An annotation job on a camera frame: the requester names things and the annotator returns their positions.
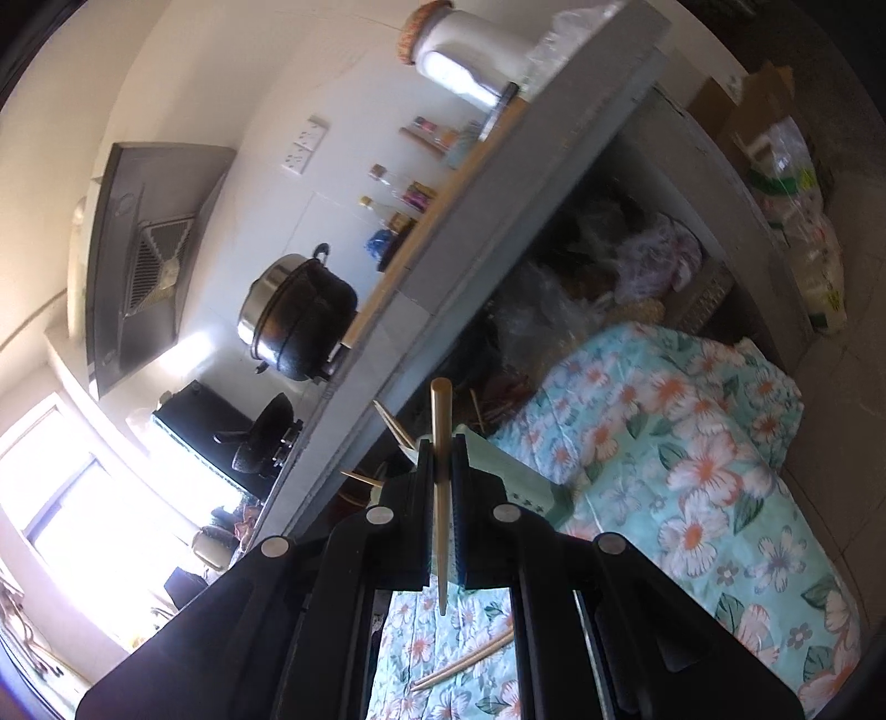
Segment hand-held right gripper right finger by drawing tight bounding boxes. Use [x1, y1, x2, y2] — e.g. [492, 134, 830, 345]
[450, 433, 807, 720]

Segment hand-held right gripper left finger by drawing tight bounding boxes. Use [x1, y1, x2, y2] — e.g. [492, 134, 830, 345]
[75, 439, 439, 720]

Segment green star-cutout utensil holder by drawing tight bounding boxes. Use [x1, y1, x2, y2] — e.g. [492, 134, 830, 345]
[453, 428, 575, 526]

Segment black wok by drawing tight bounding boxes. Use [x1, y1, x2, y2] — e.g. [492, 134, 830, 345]
[211, 393, 306, 479]

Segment black cooking pot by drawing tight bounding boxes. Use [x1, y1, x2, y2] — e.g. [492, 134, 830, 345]
[239, 242, 361, 383]

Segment crumpled clear plastic bags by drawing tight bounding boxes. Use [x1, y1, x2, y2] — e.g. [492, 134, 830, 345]
[491, 263, 610, 361]

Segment floral teal blanket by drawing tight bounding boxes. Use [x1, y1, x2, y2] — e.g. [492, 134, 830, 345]
[367, 322, 866, 720]

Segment black box appliance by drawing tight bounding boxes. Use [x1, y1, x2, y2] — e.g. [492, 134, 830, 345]
[151, 382, 278, 500]

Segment steel pot lid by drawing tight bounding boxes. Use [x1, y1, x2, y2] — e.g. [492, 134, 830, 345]
[236, 253, 309, 347]

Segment blue crumpled bag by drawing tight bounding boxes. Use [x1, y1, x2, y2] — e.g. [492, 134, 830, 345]
[364, 228, 399, 271]

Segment yellow-cap sauce bottle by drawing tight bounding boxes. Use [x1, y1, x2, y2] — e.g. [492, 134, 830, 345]
[356, 195, 420, 236]

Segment grey concrete kitchen counter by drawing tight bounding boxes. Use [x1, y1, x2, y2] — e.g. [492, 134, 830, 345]
[270, 0, 818, 548]

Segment red-cap sauce bottle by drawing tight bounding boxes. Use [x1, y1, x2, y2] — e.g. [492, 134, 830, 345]
[367, 162, 437, 212]

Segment wooden cutting board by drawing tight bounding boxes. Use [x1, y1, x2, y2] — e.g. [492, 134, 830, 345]
[342, 97, 530, 347]

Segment pink floral plastic bag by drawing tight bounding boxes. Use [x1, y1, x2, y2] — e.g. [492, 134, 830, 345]
[612, 211, 703, 299]

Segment grey range hood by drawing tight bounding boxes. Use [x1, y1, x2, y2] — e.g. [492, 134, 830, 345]
[83, 142, 236, 401]

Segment cardboard tube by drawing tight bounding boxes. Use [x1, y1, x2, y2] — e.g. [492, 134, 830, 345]
[398, 125, 444, 159]

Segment small red-label bottle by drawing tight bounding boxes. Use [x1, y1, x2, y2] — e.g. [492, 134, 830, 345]
[411, 114, 459, 150]

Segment white rice sack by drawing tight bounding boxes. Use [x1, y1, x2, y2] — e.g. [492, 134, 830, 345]
[789, 208, 849, 337]

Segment white kitchen appliance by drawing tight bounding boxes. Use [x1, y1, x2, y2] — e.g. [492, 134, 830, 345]
[414, 10, 548, 108]

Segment woven round lid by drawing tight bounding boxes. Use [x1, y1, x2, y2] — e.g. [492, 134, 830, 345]
[396, 0, 454, 66]

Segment green-print plastic bag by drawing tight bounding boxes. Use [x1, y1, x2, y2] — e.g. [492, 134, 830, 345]
[744, 117, 821, 229]

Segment clear plastic bag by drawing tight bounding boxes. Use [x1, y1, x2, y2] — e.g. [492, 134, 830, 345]
[526, 0, 631, 84]

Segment brown cardboard box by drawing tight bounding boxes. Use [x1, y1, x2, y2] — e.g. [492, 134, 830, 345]
[688, 61, 797, 167]

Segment white wall outlet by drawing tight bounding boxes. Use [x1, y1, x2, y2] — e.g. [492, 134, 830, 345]
[280, 114, 328, 174]

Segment black-handled knife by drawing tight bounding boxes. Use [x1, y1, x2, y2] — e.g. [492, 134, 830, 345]
[477, 81, 520, 136]

